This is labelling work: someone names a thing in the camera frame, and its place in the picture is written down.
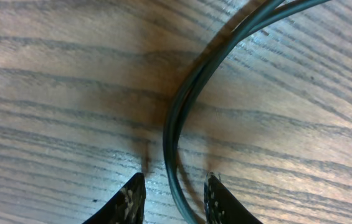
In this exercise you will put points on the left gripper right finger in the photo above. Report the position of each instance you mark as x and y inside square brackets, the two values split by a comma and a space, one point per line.
[221, 207]

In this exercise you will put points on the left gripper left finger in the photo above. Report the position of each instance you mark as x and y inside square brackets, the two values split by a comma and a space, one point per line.
[126, 206]

